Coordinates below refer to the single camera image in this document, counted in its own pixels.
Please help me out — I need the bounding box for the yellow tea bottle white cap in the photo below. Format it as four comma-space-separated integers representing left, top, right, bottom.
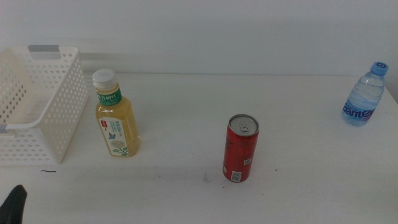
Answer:
91, 68, 141, 158

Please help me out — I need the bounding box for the red soda can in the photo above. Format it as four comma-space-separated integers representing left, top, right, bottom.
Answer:
222, 113, 260, 184

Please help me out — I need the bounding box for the clear water bottle blue cap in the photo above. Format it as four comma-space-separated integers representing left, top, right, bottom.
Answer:
341, 61, 389, 128

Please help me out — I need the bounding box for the white perforated plastic basket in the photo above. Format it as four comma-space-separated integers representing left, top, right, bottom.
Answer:
0, 45, 89, 166

